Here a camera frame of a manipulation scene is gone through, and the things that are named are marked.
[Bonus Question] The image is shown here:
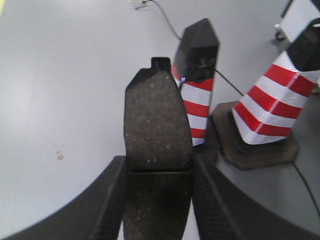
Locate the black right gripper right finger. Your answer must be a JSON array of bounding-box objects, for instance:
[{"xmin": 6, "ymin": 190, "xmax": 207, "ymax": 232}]
[{"xmin": 192, "ymin": 153, "xmax": 319, "ymax": 240}]

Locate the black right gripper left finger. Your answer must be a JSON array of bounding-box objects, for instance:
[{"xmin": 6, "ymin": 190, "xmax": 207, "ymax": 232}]
[{"xmin": 8, "ymin": 156, "xmax": 127, "ymax": 240}]

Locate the brake pad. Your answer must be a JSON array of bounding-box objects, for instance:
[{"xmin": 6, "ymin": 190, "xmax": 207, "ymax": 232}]
[{"xmin": 123, "ymin": 57, "xmax": 193, "ymax": 240}]

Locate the right red white cone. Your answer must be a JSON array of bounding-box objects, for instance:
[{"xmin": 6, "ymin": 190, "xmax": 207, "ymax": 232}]
[{"xmin": 211, "ymin": 18, "xmax": 320, "ymax": 171}]

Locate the red white cone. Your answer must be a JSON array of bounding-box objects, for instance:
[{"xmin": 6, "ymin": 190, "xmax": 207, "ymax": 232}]
[
  {"xmin": 171, "ymin": 18, "xmax": 220, "ymax": 161},
  {"xmin": 211, "ymin": 18, "xmax": 320, "ymax": 171}
]

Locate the left red white cone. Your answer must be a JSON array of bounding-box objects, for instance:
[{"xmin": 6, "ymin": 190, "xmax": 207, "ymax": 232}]
[{"xmin": 171, "ymin": 18, "xmax": 220, "ymax": 161}]

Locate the white wheeled cabinet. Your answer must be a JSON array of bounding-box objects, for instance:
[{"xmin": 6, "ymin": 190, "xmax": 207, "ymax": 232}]
[{"xmin": 274, "ymin": 0, "xmax": 320, "ymax": 43}]

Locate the black floor cable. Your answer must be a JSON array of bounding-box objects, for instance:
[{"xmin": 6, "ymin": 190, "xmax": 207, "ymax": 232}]
[{"xmin": 131, "ymin": 0, "xmax": 320, "ymax": 226}]

